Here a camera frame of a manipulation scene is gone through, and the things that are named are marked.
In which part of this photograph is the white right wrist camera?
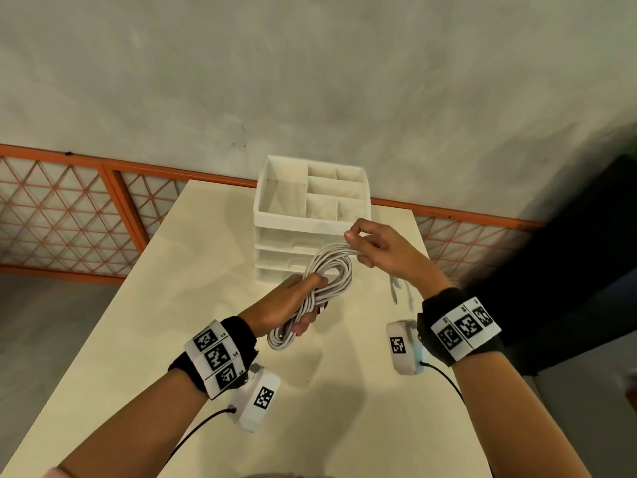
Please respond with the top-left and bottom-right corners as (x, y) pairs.
(386, 319), (427, 376)

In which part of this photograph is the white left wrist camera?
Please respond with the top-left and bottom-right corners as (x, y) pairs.
(232, 364), (282, 434)

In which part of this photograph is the person's left hand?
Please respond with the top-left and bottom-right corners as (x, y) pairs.
(238, 272), (330, 339)

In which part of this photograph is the black left camera cable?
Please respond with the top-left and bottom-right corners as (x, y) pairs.
(169, 406), (238, 461)

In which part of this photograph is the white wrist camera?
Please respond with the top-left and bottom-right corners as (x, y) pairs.
(386, 319), (427, 376)
(232, 364), (282, 434)

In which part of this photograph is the orange mesh fence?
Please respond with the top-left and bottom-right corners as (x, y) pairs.
(0, 143), (546, 285)

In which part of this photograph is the person's left forearm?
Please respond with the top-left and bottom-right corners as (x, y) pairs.
(57, 368), (210, 478)

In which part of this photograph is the white drawer organizer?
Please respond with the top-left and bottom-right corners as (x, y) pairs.
(253, 155), (373, 284)

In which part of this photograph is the white cable bundle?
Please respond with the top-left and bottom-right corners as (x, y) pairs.
(267, 243), (411, 352)

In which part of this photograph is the black camera cable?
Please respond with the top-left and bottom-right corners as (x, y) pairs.
(419, 360), (466, 405)
(169, 406), (238, 461)

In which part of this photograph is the black left marker wristband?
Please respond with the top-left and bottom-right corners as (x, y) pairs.
(168, 315), (259, 400)

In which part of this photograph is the pink sweater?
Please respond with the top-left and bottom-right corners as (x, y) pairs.
(42, 466), (329, 478)

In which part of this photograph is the person's right forearm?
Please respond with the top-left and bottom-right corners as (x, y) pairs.
(451, 353), (593, 478)

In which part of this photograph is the black right camera cable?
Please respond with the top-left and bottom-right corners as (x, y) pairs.
(419, 360), (466, 405)

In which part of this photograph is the person's right hand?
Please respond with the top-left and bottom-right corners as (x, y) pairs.
(344, 218), (454, 299)

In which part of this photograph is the dark furniture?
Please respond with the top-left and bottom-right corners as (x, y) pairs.
(457, 129), (637, 376)

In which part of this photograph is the white table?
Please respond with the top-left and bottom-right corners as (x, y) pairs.
(2, 179), (494, 478)

